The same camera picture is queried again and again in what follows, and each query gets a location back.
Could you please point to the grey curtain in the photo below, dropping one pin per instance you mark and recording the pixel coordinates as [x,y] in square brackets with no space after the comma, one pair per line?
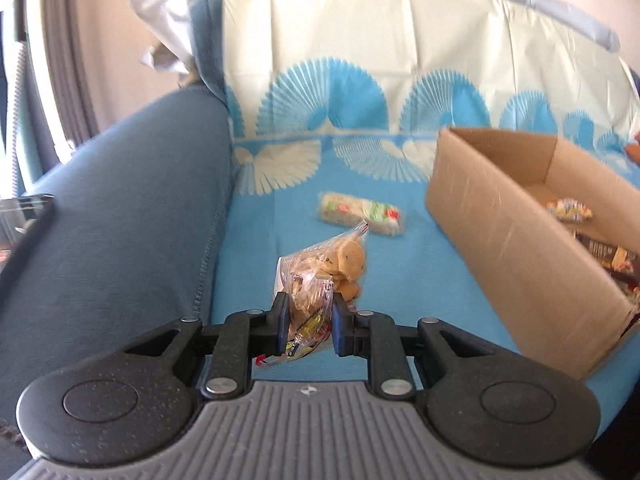
[65,60]

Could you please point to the blue and cream printed cover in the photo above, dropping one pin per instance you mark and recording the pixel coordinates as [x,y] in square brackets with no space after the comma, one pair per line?
[260,240]

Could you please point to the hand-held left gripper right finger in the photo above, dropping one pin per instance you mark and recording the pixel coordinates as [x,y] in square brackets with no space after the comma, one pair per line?
[337,325]

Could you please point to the white and green snack packet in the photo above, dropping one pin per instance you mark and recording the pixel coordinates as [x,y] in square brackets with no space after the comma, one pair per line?
[360,212]

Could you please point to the clear bag of colourful candy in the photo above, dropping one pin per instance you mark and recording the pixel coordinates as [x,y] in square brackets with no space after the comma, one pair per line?
[570,210]

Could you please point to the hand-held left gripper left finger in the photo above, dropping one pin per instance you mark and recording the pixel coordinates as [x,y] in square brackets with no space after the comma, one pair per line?
[282,320]

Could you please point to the dark brown chocolate bar packet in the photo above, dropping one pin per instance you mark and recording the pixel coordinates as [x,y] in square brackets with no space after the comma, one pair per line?
[607,255]

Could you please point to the blue sofa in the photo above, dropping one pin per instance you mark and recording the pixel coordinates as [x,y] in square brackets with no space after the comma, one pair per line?
[125,210]

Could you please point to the clear bag of cookies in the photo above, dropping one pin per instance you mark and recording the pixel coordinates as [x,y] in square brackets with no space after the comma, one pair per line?
[345,260]

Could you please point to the cardboard box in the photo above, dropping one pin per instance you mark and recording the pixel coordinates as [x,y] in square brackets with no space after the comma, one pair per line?
[500,240]

